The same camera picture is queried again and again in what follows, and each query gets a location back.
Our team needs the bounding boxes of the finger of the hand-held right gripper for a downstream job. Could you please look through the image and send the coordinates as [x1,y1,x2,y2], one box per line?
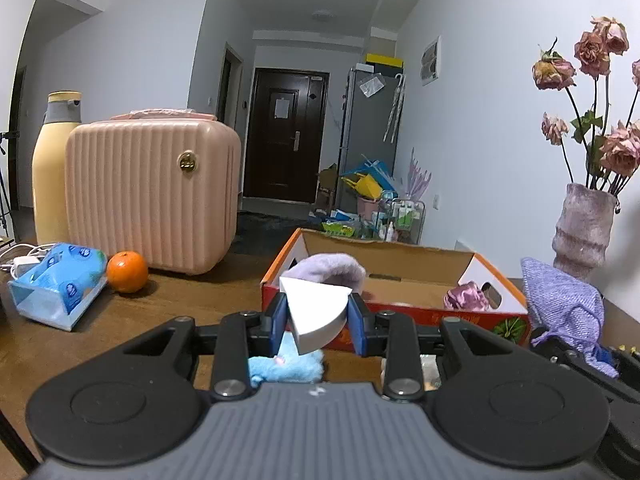
[531,331,640,404]

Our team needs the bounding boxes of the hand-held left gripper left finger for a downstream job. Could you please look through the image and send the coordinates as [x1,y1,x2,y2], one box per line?
[120,292,290,403]

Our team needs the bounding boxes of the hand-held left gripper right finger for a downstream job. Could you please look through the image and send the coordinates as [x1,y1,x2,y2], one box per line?
[348,292,522,404]

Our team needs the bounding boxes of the white foam wedge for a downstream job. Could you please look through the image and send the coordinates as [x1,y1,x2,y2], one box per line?
[279,276,352,355]

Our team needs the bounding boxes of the blue plush toy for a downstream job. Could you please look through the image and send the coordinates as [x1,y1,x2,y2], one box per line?
[248,345,325,389]

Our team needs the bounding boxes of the purple knitted cloth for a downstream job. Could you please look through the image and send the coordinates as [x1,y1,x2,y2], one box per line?
[521,257,621,379]

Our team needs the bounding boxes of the lavender fuzzy hat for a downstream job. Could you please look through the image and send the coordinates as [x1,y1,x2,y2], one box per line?
[280,253,368,294]

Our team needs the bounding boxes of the orange cardboard box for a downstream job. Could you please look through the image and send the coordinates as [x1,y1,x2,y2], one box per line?
[261,227,532,349]

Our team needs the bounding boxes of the purple satin cloth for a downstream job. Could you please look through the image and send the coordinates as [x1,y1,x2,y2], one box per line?
[444,282,494,311]

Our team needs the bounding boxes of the green snack packet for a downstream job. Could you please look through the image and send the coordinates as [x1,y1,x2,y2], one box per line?
[321,220,357,239]

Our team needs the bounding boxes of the pink bin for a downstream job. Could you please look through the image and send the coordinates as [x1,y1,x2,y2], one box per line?
[356,196,384,221]

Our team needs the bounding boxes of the pink ceramic vase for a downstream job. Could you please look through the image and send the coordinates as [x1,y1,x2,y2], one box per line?
[552,183,619,282]

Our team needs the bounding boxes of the brown cardboard box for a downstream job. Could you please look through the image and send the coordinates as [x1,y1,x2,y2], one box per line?
[312,164,341,216]

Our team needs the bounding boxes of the blue and yellow bags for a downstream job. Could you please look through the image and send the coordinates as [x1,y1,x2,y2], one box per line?
[341,160,399,201]

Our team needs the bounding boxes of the orange fruit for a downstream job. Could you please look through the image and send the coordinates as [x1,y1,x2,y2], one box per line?
[106,251,150,294]

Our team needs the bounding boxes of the dark front door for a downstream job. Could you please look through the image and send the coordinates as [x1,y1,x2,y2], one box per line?
[243,67,330,205]

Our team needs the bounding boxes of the pink ribbed suitcase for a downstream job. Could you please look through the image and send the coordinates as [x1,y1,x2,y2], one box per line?
[65,119,243,276]

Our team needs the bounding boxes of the grey refrigerator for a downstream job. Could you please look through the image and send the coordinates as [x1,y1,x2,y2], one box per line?
[336,67,404,211]

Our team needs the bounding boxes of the bouquet of dried roses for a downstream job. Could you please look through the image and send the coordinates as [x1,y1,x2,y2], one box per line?
[531,16,640,196]

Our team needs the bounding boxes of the folded clear umbrella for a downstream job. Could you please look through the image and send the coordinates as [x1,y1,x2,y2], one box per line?
[384,73,406,144]

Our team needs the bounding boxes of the blue tissue pack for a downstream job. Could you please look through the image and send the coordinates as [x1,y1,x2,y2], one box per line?
[7,242,109,332]

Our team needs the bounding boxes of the clear plastic pouch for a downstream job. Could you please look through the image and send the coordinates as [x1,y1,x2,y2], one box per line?
[359,76,386,99]

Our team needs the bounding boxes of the interior side door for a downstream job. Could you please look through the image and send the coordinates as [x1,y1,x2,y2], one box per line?
[217,42,245,127]

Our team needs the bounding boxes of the yellow water bottle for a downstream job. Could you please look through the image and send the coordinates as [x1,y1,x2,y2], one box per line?
[31,91,84,246]

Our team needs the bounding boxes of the black tripod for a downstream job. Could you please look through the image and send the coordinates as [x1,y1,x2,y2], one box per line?
[0,131,14,241]

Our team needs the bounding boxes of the metal wire trolley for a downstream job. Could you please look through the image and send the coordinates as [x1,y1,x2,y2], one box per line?
[372,199,426,246]

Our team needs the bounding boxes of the purple wall sticker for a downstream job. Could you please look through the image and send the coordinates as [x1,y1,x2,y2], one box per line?
[406,147,432,201]

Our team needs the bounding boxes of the white charger with cable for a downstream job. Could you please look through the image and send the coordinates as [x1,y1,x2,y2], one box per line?
[0,243,57,279]

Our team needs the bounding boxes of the wall electrical panel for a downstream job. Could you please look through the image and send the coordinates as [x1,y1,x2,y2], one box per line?
[421,36,442,86]

